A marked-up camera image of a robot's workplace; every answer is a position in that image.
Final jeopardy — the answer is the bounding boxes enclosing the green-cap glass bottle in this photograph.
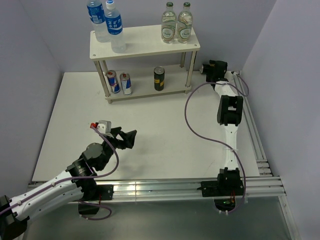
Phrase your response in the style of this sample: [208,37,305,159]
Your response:
[176,2,193,43]
[161,2,177,43]

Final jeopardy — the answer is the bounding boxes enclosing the aluminium rail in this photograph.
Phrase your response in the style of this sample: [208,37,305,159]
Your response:
[230,71,279,178]
[96,177,286,203]

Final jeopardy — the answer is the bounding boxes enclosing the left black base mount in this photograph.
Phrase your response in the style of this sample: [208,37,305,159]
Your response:
[77,184,114,221]

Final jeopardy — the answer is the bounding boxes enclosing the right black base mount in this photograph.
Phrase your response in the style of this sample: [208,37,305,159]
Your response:
[196,177,246,215]

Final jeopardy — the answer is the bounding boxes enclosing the white two-tier shelf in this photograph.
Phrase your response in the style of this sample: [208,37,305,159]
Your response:
[89,25,201,104]

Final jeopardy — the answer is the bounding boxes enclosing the blue-label water bottle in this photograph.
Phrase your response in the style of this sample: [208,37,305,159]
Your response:
[86,0,110,43]
[105,0,126,53]

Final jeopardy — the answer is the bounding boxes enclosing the right green-cap glass bottle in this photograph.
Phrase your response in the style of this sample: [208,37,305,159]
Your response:
[176,2,193,43]

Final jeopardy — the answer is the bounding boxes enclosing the aluminium right side rail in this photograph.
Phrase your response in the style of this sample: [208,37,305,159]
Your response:
[230,71,279,178]

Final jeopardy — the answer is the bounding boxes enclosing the left green-cap glass bottle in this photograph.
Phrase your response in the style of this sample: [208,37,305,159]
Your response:
[161,2,177,43]

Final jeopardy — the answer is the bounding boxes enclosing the aluminium front rail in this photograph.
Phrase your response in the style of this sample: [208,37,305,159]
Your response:
[96,177,286,203]

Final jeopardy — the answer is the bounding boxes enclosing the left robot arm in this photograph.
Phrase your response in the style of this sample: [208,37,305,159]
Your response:
[0,124,137,240]

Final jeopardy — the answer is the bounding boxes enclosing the dark coffee can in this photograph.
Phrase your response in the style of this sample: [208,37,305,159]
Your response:
[153,66,165,91]

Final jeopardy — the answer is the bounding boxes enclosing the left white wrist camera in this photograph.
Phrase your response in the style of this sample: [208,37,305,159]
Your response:
[90,120,112,137]

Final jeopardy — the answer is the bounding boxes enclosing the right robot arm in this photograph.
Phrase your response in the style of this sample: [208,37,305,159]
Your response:
[200,60,245,197]

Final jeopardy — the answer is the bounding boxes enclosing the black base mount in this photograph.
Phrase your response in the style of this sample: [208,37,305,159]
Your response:
[77,184,114,221]
[196,177,246,215]

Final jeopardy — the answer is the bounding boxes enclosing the Red Bull can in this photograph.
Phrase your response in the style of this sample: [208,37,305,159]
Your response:
[120,72,132,96]
[106,70,120,94]

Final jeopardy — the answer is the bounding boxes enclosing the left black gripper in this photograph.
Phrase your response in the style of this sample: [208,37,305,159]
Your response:
[98,127,137,170]

